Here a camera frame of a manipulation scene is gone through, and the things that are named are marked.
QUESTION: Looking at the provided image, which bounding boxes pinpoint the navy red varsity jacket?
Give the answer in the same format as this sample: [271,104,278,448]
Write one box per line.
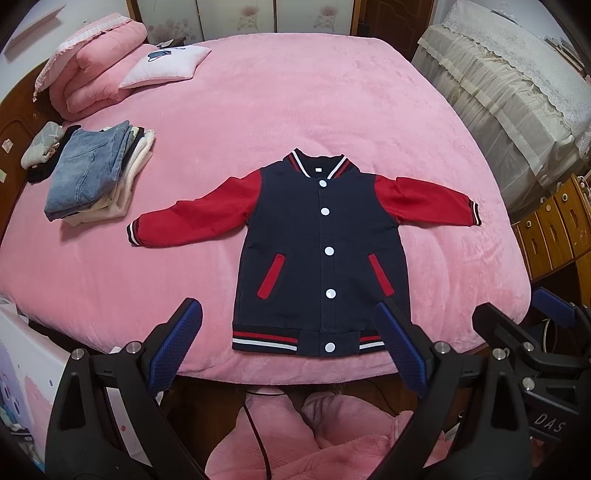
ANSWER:
[126,150,481,358]

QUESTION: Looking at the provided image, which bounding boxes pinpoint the wooden drawer cabinet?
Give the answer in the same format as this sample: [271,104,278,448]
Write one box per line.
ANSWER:
[512,175,590,282]

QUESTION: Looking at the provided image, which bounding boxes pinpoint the white pink cardboard box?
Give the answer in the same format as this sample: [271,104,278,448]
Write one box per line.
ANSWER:
[0,299,139,471]

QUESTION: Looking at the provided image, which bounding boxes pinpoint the pink fleece trousers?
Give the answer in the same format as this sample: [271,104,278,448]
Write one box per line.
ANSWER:
[203,391,463,480]

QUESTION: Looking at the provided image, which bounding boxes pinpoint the folded cream garment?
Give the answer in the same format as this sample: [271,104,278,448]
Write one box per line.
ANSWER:
[64,129,155,227]

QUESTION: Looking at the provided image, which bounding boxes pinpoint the beige lace covered furniture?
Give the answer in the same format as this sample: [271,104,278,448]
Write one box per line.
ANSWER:
[412,1,590,216]

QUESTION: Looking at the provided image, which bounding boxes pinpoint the folded blue jeans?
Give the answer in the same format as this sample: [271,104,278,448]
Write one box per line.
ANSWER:
[44,120,132,221]

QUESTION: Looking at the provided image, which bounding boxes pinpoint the pink plush bed cover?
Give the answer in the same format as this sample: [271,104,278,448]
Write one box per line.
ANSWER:
[1,34,531,385]

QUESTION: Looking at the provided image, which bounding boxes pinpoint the grey patterned folded cloth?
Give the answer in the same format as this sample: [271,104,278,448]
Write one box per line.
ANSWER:
[21,121,65,170]

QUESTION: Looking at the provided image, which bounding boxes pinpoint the wooden headboard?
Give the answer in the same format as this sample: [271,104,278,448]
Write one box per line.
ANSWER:
[1,63,54,237]

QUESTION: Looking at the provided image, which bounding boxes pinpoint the folded pink quilt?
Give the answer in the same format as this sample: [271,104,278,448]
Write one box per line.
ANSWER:
[33,13,156,122]

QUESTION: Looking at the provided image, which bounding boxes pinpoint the white printed pillow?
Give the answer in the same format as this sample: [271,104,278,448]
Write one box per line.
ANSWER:
[119,45,211,90]

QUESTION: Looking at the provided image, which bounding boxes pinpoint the floral wardrobe doors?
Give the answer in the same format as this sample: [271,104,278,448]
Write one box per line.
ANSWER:
[127,0,362,44]

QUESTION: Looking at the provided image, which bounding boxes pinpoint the black cable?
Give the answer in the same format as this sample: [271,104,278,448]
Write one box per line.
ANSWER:
[237,389,288,480]

